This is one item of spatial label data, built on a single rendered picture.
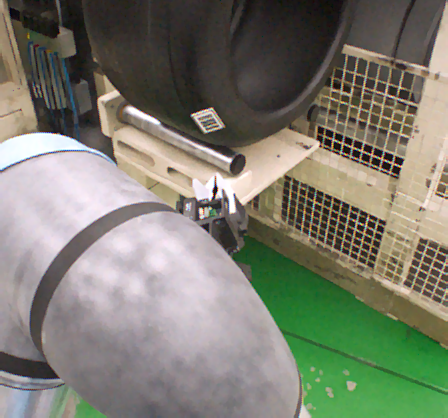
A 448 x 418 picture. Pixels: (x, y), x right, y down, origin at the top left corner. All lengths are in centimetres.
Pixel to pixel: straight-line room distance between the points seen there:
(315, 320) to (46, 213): 165
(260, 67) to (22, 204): 102
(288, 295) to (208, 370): 170
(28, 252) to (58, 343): 5
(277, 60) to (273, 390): 105
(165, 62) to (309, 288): 135
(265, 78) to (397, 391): 109
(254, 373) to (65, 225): 13
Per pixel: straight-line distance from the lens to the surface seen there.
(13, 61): 140
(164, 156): 110
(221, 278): 26
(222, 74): 83
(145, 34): 82
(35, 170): 32
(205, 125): 88
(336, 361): 180
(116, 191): 29
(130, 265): 25
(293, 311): 190
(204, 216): 66
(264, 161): 119
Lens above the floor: 147
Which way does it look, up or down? 39 degrees down
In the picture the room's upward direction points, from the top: straight up
